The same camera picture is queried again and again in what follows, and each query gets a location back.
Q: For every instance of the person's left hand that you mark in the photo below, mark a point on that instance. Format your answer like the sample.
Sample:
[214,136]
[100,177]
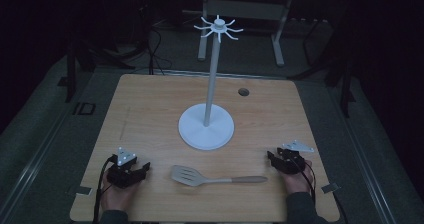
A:
[116,197]

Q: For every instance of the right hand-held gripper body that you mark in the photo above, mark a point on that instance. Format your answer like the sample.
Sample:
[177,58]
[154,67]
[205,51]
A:
[293,162]

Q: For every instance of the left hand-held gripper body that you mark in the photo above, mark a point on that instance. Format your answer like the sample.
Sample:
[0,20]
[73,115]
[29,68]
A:
[123,177]

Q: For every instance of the person's right hand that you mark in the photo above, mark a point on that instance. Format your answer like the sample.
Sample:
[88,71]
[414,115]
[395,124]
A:
[296,182]

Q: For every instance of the white utensil rack stand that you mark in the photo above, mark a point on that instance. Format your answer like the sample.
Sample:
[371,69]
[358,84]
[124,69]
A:
[206,130]

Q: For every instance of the white metal desk frame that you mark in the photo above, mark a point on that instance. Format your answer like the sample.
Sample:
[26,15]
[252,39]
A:
[246,9]

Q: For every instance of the grey table edge bracket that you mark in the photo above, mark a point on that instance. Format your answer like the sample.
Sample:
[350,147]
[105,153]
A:
[83,190]
[330,187]

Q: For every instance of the black metal stand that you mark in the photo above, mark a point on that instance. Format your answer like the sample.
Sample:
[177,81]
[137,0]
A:
[345,84]
[70,74]

